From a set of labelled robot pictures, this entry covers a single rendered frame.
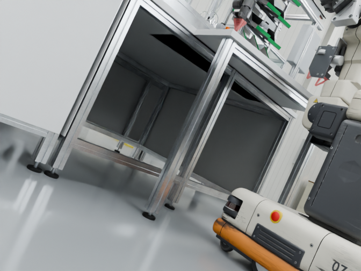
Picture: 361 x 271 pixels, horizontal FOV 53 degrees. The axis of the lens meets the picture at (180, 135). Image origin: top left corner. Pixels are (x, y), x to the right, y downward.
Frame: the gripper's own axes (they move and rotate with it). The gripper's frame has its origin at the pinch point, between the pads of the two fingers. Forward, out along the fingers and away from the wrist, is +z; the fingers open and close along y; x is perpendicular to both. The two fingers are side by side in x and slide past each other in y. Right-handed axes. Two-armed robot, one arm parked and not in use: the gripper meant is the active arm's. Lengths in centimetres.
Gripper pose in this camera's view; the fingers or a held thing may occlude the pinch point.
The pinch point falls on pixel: (235, 30)
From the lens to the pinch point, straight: 217.2
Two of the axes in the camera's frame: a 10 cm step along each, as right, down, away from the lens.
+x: 6.5, 2.6, -7.2
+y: -6.5, -3.1, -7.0
